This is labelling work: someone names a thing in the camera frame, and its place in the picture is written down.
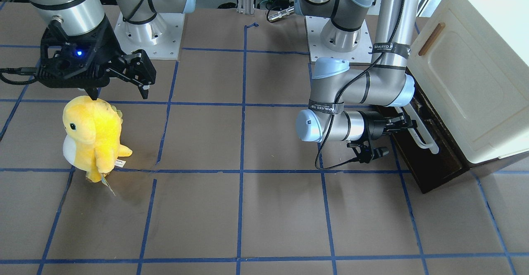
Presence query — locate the white cabinet body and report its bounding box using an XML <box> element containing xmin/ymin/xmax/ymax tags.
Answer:
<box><xmin>407</xmin><ymin>0</ymin><xmax>529</xmax><ymax>164</ymax></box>

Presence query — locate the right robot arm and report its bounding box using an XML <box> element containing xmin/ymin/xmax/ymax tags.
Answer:
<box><xmin>5</xmin><ymin>0</ymin><xmax>196</xmax><ymax>100</ymax></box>

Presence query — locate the dark wooden drawer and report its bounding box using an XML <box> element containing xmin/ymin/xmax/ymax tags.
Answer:
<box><xmin>378</xmin><ymin>84</ymin><xmax>471</xmax><ymax>193</ymax></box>

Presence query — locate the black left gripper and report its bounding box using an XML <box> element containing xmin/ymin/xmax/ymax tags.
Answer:
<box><xmin>359</xmin><ymin>111</ymin><xmax>417</xmax><ymax>141</ymax></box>

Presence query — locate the yellow plush toy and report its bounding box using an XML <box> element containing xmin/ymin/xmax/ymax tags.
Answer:
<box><xmin>62</xmin><ymin>96</ymin><xmax>133</xmax><ymax>184</ymax></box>

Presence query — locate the white drawer handle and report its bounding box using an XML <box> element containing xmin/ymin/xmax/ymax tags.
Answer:
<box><xmin>395</xmin><ymin>103</ymin><xmax>440</xmax><ymax>154</ymax></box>

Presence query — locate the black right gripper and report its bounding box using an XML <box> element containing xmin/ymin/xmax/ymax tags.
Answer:
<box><xmin>35</xmin><ymin>17</ymin><xmax>157</xmax><ymax>101</ymax></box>

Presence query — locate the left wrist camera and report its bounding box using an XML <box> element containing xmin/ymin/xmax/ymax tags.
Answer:
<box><xmin>346</xmin><ymin>142</ymin><xmax>389</xmax><ymax>164</ymax></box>

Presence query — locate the brown paper table cover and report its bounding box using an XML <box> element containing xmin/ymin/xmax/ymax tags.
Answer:
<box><xmin>0</xmin><ymin>9</ymin><xmax>528</xmax><ymax>275</ymax></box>

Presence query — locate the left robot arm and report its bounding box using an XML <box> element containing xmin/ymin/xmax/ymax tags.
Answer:
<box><xmin>294</xmin><ymin>0</ymin><xmax>419</xmax><ymax>142</ymax></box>

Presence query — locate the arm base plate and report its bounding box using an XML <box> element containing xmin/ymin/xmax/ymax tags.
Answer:
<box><xmin>305</xmin><ymin>17</ymin><xmax>372</xmax><ymax>65</ymax></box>
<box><xmin>114</xmin><ymin>13</ymin><xmax>186</xmax><ymax>60</ymax></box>

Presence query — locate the toy paper hang tag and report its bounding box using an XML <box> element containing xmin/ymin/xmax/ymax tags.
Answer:
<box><xmin>101</xmin><ymin>174</ymin><xmax>116</xmax><ymax>196</ymax></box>

